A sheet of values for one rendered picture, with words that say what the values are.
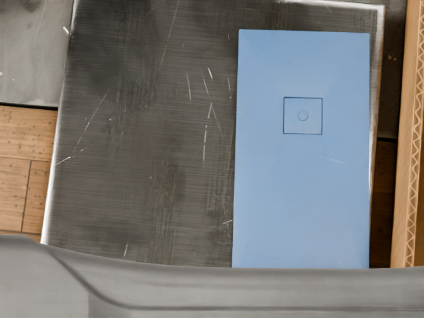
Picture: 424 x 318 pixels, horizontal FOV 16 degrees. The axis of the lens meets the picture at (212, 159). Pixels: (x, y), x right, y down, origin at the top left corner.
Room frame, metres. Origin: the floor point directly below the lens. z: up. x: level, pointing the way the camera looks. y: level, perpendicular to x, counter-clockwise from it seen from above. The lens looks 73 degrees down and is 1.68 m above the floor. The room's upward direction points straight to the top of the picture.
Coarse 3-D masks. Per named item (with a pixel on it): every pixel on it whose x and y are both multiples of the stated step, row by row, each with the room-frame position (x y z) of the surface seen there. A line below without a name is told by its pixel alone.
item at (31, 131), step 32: (0, 128) 0.26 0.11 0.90; (32, 128) 0.26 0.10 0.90; (0, 160) 0.24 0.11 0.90; (32, 160) 0.24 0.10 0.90; (384, 160) 0.24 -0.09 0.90; (0, 192) 0.22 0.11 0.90; (32, 192) 0.22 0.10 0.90; (384, 192) 0.22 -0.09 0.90; (0, 224) 0.20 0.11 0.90; (32, 224) 0.20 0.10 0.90; (384, 224) 0.20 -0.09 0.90; (384, 256) 0.19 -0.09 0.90
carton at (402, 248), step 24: (408, 0) 0.33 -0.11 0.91; (408, 24) 0.31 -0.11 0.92; (408, 48) 0.29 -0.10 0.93; (408, 72) 0.28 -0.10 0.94; (408, 96) 0.26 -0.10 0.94; (408, 120) 0.24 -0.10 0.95; (408, 144) 0.23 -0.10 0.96; (408, 168) 0.21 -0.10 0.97; (408, 192) 0.20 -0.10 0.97; (408, 216) 0.19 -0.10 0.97; (408, 240) 0.18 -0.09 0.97; (408, 264) 0.16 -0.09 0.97
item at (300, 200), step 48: (240, 48) 0.29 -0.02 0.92; (288, 48) 0.29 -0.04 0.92; (336, 48) 0.29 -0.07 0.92; (240, 96) 0.27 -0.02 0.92; (288, 96) 0.27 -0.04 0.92; (336, 96) 0.27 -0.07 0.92; (240, 144) 0.24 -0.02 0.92; (288, 144) 0.24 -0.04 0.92; (336, 144) 0.24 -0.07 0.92; (240, 192) 0.21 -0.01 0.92; (288, 192) 0.21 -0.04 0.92; (336, 192) 0.21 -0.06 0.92; (240, 240) 0.19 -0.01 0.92; (288, 240) 0.19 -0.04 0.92; (336, 240) 0.19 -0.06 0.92
